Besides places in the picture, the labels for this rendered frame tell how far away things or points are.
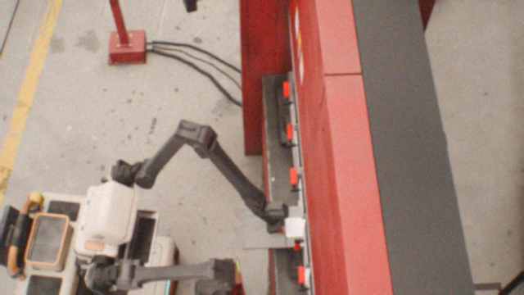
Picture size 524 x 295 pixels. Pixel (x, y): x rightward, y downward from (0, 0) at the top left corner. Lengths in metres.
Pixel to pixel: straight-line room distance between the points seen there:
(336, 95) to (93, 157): 2.77
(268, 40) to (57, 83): 1.82
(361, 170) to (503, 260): 2.63
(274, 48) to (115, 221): 1.18
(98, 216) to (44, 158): 1.81
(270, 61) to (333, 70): 1.62
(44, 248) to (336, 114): 1.78
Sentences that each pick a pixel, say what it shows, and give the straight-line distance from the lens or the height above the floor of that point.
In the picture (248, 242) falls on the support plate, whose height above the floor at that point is 1.00.
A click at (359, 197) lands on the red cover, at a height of 2.30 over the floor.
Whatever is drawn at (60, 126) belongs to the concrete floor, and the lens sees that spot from 4.53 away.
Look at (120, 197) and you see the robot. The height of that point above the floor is 1.36.
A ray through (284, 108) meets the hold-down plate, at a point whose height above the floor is 0.90.
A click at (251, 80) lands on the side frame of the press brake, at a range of 3.55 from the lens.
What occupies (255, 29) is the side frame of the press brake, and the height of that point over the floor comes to 1.24.
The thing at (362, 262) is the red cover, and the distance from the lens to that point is 1.60.
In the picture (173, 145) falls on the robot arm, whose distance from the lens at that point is 2.63.
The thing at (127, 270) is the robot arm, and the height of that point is 1.27.
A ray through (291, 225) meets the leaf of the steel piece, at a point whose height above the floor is 1.00.
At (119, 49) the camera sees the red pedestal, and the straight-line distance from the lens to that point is 4.61.
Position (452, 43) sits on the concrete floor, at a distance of 4.88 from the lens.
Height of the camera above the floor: 3.80
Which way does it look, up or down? 63 degrees down
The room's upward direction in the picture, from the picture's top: 1 degrees clockwise
